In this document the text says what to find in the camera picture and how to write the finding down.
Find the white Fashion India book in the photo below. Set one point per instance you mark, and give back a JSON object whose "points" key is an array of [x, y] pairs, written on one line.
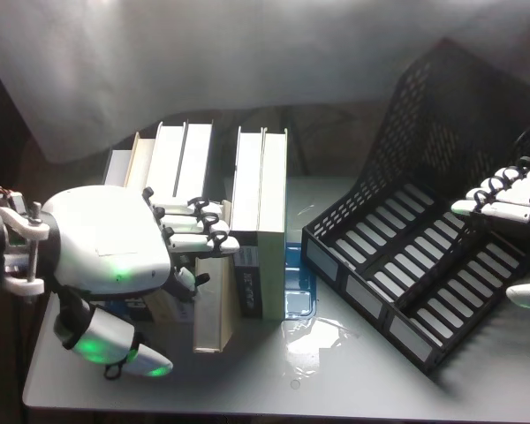
{"points": [[165, 159]]}

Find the cream spine book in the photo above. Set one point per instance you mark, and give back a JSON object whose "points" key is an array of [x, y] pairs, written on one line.
{"points": [[139, 163]]}

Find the black Century book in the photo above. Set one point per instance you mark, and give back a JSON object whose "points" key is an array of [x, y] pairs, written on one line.
{"points": [[117, 170]]}

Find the black Let It Be book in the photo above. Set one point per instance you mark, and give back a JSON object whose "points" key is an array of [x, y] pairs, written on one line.
{"points": [[194, 159]]}

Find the beige book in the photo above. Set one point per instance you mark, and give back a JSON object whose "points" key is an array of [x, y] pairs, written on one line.
{"points": [[212, 305]]}

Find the black book white label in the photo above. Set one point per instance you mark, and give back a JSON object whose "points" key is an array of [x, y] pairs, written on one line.
{"points": [[247, 176]]}

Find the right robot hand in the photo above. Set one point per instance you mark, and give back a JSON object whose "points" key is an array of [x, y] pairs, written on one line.
{"points": [[512, 194]]}

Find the white backdrop cloth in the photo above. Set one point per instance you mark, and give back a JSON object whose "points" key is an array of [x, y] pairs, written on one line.
{"points": [[203, 53]]}

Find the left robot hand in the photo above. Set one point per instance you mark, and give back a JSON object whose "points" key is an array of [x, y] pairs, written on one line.
{"points": [[106, 238]]}

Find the black plastic file rack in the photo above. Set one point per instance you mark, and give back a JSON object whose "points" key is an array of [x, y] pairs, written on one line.
{"points": [[380, 309]]}

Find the light green book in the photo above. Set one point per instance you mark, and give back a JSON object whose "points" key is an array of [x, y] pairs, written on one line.
{"points": [[271, 274]]}

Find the clear plastic film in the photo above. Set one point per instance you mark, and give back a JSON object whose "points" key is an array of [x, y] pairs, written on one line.
{"points": [[309, 349]]}

